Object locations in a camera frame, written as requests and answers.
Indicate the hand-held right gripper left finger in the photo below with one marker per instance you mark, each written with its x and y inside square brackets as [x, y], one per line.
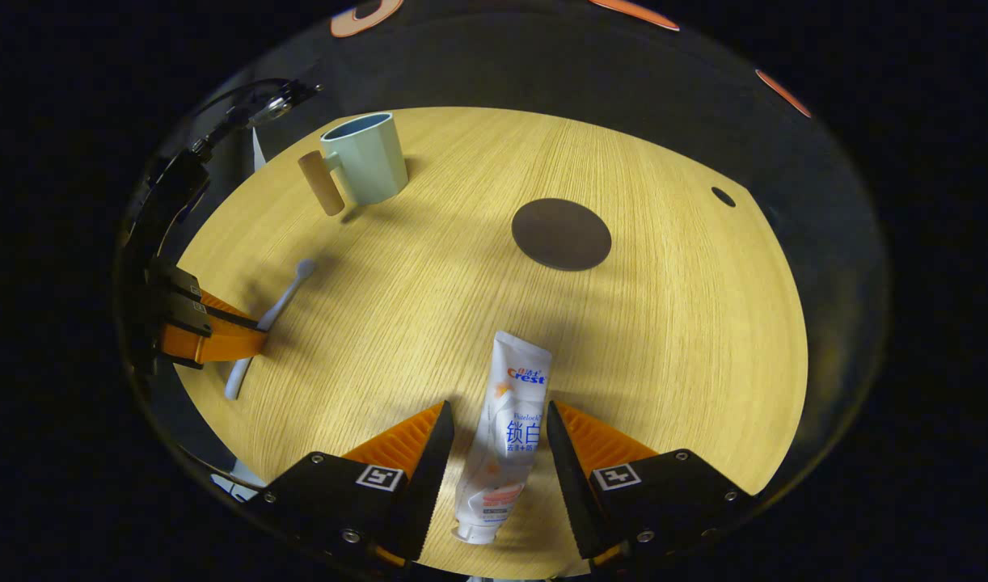
[425, 485]

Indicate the dark round coaster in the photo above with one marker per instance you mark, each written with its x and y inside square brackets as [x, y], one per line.
[560, 234]

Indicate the white toothpaste tube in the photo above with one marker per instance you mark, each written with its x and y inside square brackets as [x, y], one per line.
[502, 453]

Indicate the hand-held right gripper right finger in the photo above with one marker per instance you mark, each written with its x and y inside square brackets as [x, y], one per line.
[571, 485]

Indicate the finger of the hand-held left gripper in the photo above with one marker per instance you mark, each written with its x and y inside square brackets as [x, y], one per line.
[211, 346]
[219, 311]

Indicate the wooden desktop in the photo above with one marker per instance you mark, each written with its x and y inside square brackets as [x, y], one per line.
[664, 339]

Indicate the white toothbrush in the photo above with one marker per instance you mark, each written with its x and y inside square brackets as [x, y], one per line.
[288, 295]

